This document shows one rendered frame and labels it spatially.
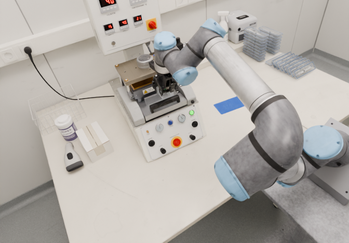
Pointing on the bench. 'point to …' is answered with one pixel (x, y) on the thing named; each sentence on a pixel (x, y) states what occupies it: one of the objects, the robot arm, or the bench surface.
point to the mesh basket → (52, 110)
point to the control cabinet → (122, 15)
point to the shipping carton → (94, 142)
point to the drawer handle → (164, 103)
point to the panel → (171, 132)
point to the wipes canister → (67, 127)
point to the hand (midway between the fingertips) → (161, 92)
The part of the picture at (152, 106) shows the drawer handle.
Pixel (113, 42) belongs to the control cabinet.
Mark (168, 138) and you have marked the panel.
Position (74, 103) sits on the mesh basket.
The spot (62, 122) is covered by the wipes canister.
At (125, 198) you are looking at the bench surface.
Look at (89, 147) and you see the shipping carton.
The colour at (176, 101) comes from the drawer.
